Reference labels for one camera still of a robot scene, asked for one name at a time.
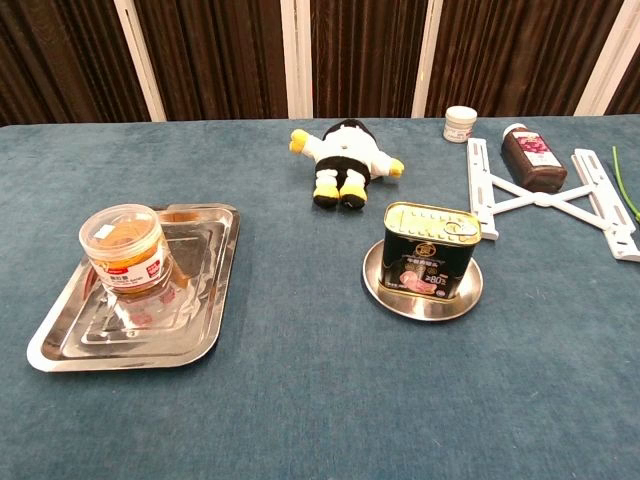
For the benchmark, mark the white frame post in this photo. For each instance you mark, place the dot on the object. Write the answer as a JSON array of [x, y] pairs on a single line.
[[607, 55], [427, 55], [297, 60], [140, 60]]

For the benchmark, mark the small white jar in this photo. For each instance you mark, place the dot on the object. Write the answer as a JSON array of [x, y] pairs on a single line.
[[460, 125]]

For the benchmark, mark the dark brown pleated curtain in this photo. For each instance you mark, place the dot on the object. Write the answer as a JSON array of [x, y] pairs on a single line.
[[225, 55]]

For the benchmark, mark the clear plastic snack jar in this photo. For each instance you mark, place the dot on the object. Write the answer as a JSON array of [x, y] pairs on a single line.
[[125, 250]]

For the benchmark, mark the blue table cloth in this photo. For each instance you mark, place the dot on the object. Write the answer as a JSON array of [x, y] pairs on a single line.
[[320, 400]]

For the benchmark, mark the white folding laptop stand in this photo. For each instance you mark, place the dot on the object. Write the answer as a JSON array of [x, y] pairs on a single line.
[[542, 200]]

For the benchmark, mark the black white plush doll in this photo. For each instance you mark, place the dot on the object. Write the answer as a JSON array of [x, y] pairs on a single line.
[[345, 150]]

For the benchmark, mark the round stainless steel plate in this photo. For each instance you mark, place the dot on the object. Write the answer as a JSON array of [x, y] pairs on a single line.
[[425, 309]]

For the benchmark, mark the rectangular stainless steel tray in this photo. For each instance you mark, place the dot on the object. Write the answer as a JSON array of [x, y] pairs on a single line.
[[150, 330]]

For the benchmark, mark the dark red juice bottle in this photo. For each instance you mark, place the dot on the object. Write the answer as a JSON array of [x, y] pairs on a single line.
[[535, 160]]

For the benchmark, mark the black metal luncheon meat can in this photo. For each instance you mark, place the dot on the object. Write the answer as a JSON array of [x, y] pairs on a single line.
[[425, 260]]

